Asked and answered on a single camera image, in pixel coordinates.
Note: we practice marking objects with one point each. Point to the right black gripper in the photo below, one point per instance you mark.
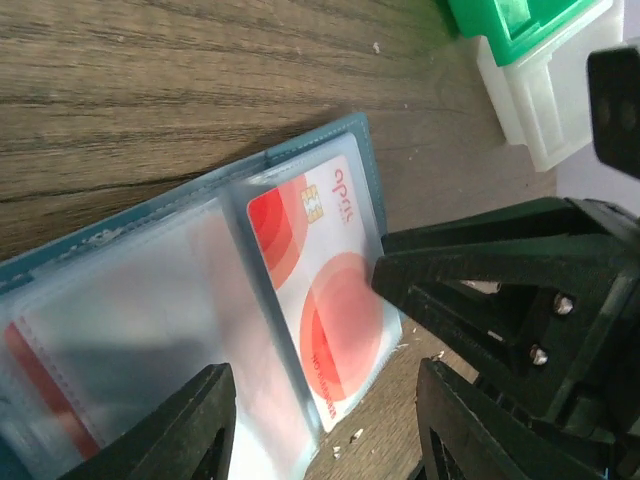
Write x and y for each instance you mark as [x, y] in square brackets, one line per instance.
[542, 299]

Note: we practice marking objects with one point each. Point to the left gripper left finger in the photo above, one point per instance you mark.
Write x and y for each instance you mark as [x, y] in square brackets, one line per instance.
[189, 436]

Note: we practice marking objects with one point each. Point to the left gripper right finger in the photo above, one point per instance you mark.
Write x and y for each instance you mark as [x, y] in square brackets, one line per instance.
[466, 435]

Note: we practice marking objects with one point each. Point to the blue card holder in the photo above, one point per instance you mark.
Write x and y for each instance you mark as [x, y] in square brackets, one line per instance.
[100, 327]

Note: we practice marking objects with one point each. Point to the red white card in holder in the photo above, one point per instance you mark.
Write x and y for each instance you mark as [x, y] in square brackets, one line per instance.
[318, 253]

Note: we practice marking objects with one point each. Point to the white bin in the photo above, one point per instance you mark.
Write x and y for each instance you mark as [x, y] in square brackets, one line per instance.
[542, 100]

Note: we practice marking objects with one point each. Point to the green bin middle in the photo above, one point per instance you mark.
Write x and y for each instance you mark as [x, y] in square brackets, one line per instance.
[515, 29]

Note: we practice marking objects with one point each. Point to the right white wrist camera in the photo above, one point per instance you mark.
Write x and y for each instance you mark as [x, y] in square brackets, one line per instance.
[613, 82]

